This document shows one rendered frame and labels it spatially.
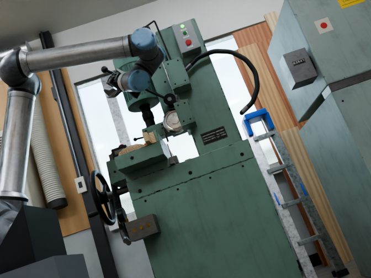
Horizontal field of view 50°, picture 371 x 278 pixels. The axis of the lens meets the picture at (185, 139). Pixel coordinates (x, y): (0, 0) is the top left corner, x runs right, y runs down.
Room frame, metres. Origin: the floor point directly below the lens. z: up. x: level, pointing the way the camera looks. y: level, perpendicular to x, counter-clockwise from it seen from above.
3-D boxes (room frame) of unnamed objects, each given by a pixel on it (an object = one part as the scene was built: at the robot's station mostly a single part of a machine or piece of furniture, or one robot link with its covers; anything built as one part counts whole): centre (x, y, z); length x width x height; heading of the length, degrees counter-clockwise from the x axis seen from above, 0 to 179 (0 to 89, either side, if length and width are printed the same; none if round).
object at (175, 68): (1.77, -0.07, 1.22); 0.09 x 0.08 x 0.15; 89
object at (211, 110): (1.93, -0.15, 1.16); 0.22 x 0.22 x 0.72; 89
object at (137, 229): (1.67, 0.29, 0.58); 0.12 x 0.08 x 0.08; 89
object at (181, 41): (1.78, -0.17, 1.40); 0.10 x 0.06 x 0.16; 89
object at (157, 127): (1.93, 0.12, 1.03); 0.14 x 0.07 x 0.09; 89
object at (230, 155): (1.93, 0.02, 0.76); 0.57 x 0.45 x 0.09; 89
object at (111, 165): (1.93, 0.34, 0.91); 0.15 x 0.14 x 0.09; 179
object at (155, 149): (1.93, 0.25, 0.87); 0.61 x 0.30 x 0.06; 179
